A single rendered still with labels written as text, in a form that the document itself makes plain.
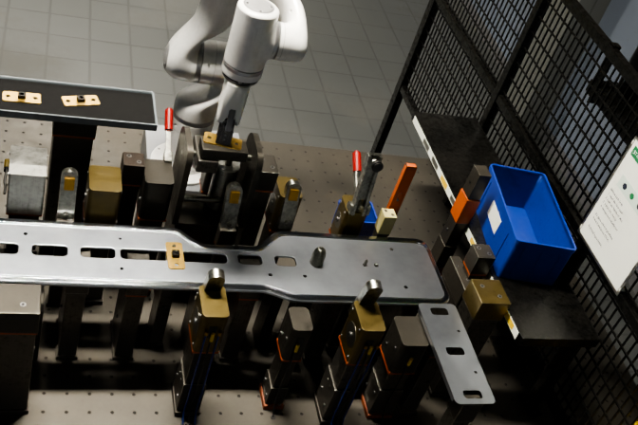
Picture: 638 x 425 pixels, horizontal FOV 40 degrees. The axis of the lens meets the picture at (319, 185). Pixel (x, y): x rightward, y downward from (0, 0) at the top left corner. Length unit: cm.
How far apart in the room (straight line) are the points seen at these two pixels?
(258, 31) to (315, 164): 126
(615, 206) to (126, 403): 124
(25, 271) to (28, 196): 19
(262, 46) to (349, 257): 65
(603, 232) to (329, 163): 105
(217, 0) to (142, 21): 266
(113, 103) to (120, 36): 253
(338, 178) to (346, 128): 156
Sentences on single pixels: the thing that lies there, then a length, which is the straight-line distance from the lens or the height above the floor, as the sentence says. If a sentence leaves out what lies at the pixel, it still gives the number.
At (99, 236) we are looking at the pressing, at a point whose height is 100.
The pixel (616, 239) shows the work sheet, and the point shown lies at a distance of 224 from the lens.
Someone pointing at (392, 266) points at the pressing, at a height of 100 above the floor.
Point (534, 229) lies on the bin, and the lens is 248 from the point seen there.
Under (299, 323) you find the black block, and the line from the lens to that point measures 200.
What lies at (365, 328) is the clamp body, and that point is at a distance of 197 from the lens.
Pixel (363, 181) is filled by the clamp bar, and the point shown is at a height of 115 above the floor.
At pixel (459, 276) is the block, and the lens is 227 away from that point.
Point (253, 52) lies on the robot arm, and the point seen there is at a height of 153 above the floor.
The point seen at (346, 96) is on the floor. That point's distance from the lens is 471.
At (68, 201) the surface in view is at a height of 103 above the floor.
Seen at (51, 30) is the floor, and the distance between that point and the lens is 466.
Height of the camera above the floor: 242
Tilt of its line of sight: 37 degrees down
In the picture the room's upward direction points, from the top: 20 degrees clockwise
